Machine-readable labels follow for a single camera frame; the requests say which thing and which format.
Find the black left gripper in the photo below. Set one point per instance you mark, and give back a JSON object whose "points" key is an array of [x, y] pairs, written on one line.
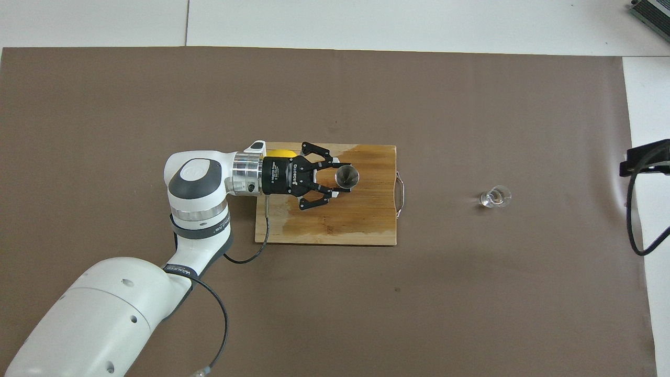
{"points": [[285, 175]]}

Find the steel double jigger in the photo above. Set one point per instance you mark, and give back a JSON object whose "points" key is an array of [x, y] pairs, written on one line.
{"points": [[346, 177]]}

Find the small clear glass cup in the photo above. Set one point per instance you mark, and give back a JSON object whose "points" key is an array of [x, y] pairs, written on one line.
{"points": [[494, 197]]}

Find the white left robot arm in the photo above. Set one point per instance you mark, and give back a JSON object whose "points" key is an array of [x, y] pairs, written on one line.
{"points": [[104, 314]]}

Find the yellow lemon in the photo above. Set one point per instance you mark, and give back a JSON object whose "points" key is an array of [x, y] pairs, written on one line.
{"points": [[282, 153]]}

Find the wooden cutting board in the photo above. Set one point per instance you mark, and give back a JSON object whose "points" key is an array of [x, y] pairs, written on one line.
{"points": [[366, 220]]}

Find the grey ribbed device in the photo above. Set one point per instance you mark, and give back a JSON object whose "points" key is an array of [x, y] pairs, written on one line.
{"points": [[651, 13]]}

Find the brown table mat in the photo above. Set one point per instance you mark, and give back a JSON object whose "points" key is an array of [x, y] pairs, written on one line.
{"points": [[419, 314]]}

